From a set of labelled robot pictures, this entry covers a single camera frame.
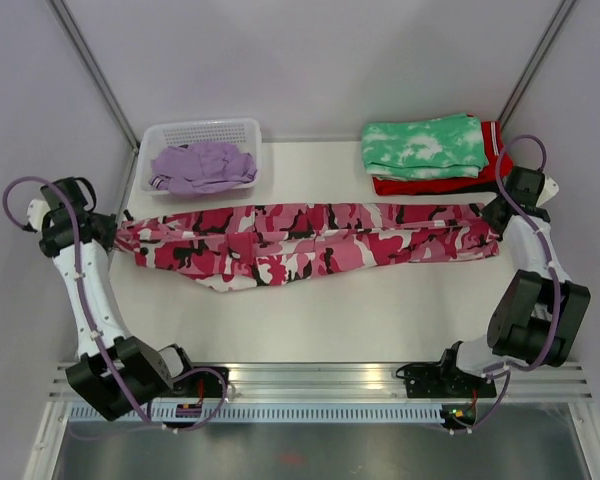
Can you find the right aluminium frame post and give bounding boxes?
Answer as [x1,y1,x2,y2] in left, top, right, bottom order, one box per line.
[498,0,580,129]

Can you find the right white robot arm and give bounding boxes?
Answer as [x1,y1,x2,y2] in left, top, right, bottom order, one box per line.
[435,167,591,398]

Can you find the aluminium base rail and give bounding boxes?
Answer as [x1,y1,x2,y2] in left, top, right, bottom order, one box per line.
[49,360,594,401]

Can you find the lilac trousers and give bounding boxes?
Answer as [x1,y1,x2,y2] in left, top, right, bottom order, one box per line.
[147,141,258,197]

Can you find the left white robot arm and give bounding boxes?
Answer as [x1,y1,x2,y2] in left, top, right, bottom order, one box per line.
[28,177,198,422]

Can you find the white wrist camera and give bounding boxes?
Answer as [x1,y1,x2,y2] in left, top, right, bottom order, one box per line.
[536,175,560,207]
[26,199,49,232]

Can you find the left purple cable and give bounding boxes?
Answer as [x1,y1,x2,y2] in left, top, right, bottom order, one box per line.
[2,175,154,426]

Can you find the aluminium frame post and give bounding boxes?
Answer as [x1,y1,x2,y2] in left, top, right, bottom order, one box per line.
[498,0,580,129]
[46,0,140,153]

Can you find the white plastic basket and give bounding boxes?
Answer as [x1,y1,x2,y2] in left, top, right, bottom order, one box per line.
[135,118,262,197]

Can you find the left aluminium frame post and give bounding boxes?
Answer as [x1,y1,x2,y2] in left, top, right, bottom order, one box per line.
[46,0,140,153]

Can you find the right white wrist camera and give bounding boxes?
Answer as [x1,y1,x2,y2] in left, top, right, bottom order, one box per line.
[536,175,560,207]

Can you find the white slotted cable duct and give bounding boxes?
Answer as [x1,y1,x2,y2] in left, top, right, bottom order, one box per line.
[67,403,476,425]

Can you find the red folded trousers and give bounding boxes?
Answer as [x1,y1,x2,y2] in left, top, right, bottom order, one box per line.
[372,121,504,196]

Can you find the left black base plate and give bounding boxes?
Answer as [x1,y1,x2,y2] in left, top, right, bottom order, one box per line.
[174,366,230,399]

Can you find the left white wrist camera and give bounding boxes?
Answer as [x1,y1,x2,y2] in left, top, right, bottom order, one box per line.
[26,199,49,232]

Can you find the pink camouflage trousers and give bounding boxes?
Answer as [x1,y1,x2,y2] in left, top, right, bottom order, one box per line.
[114,203,499,292]

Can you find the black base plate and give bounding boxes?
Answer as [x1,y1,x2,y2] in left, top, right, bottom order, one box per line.
[174,366,230,399]
[395,363,497,399]

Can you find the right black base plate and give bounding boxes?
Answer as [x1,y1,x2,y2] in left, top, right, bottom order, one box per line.
[395,363,497,399]

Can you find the green tie-dye folded trousers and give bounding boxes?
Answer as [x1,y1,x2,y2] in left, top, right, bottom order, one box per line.
[361,113,488,181]

